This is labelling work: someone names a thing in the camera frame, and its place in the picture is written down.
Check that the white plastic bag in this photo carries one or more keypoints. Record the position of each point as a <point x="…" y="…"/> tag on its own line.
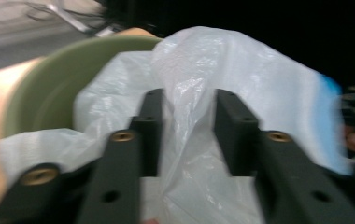
<point x="228" y="71"/>

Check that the metal stand leg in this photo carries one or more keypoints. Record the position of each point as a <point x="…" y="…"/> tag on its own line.
<point x="73" y="18"/>

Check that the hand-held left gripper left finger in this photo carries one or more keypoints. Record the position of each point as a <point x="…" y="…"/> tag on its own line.
<point x="149" y="130"/>

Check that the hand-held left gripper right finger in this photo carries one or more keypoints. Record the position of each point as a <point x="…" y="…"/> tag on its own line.
<point x="233" y="130"/>

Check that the green plastic bin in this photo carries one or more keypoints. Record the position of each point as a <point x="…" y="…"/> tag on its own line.
<point x="51" y="90"/>

